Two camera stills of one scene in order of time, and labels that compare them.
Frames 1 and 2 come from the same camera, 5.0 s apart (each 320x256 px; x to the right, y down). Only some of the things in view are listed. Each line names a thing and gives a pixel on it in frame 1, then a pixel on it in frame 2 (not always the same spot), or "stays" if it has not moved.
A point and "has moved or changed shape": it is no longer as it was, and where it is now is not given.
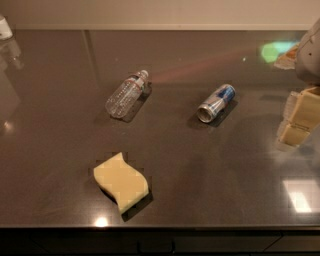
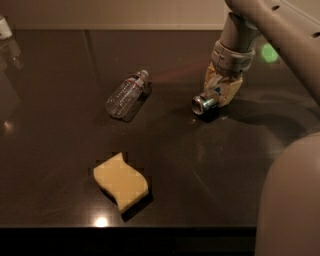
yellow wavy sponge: [124, 183] stays
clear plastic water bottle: [123, 99] stays
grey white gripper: [310, 60] → [230, 61]
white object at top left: [5, 30] stays
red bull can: [216, 103] has moved or changed shape
